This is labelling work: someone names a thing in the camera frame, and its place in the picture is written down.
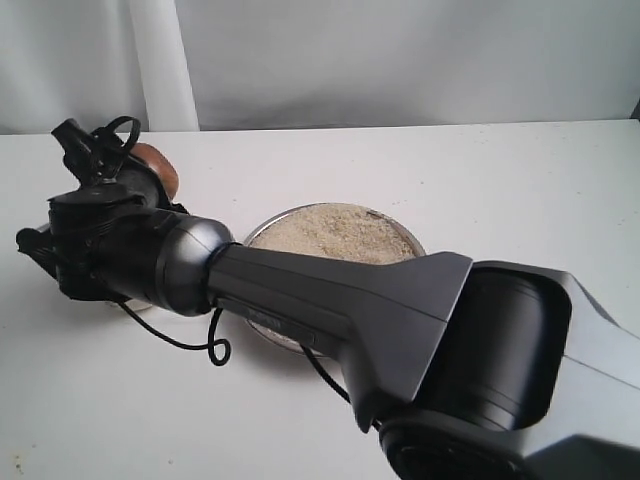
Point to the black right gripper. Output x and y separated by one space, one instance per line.
135 188

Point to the brown wooden cup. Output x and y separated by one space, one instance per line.
156 160

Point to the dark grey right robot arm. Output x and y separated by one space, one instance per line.
467 370

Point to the white ceramic bowl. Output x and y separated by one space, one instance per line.
132 304

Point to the rice heap on plate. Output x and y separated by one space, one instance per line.
335 235

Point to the white backdrop curtain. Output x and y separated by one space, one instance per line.
239 65

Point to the round steel plate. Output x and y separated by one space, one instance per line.
270 225

